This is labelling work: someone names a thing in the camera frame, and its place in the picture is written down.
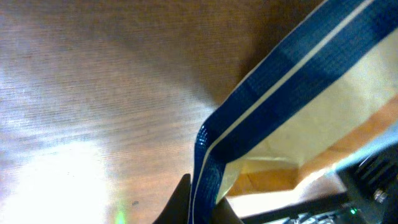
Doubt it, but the yellow snack bag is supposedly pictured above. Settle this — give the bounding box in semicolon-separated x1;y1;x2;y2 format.
188;0;397;223

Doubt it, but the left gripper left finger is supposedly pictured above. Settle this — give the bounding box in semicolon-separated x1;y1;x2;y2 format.
153;174;191;224

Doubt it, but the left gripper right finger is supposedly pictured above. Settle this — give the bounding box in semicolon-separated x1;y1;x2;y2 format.
211;198;243;224

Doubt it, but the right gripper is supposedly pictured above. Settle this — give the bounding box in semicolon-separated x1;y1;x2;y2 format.
243;144;397;224

